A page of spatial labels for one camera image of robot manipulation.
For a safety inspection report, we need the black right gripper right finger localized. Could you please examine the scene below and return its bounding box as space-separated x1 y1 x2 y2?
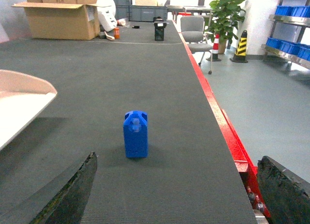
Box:
257 156 310 224

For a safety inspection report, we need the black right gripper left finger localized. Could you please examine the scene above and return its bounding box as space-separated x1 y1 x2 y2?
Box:
30 152 97 224

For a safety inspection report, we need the blue plastic block part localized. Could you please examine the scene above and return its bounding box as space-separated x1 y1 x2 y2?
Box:
123 111 148 158

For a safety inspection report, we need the beige plastic dustpan tray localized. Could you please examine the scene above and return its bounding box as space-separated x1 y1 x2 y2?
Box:
0 69 57 149

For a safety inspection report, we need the steel shelf rack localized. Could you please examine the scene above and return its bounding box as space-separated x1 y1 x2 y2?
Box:
261 0 310 70

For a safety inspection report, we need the yellow black traffic cone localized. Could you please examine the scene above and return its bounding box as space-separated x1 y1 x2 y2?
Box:
230 30 248 63

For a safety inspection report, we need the red white traffic cone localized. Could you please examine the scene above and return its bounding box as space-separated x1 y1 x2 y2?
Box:
207 34 221 62

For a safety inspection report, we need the orange bottle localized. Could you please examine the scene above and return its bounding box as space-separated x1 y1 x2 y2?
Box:
113 27 120 39

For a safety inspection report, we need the large cardboard box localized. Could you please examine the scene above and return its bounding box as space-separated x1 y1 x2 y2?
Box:
12 0 100 40

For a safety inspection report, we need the grey office chair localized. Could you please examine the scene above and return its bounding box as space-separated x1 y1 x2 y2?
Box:
180 16 213 75

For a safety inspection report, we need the green potted plant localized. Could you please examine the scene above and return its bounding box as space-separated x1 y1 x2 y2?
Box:
208 0 246 54

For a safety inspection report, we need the grey storage crate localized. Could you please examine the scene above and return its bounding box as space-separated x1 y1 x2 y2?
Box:
115 5 168 22

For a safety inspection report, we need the black device box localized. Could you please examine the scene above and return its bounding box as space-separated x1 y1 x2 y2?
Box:
153 16 167 41

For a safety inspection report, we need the white foam packaging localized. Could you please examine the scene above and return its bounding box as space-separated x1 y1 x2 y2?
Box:
96 0 117 32

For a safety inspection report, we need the red table frame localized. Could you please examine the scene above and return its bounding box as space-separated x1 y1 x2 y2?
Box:
171 19 272 219

